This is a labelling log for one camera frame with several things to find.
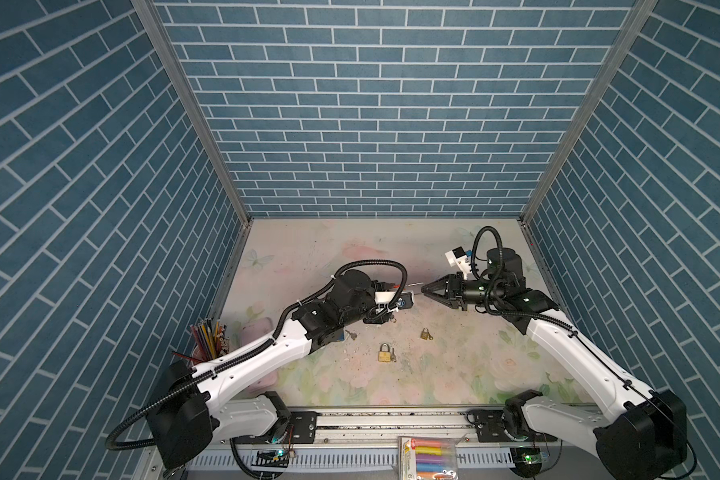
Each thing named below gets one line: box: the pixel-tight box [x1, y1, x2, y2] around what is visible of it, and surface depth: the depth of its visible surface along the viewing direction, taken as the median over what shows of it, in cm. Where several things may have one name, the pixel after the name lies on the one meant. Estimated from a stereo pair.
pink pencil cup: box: [172, 317, 230, 368], surface depth 76 cm
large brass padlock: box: [378, 342, 391, 363], surface depth 88 cm
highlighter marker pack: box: [398, 436, 459, 480], surface depth 70 cm
